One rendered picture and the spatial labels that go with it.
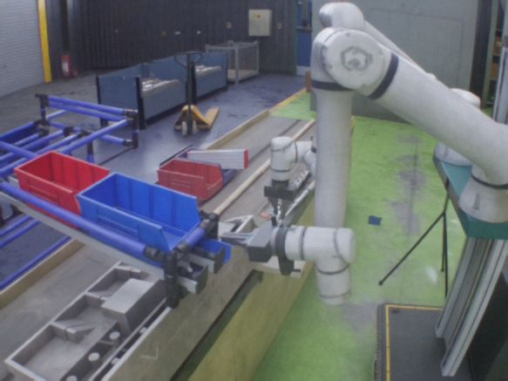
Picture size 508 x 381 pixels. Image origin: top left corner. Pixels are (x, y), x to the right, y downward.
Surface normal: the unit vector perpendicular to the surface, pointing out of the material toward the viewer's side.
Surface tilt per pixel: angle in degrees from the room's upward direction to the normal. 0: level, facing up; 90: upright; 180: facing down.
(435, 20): 90
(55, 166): 88
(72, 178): 88
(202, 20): 90
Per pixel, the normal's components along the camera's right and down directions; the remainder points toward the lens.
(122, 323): -0.40, 0.31
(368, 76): -0.03, 0.44
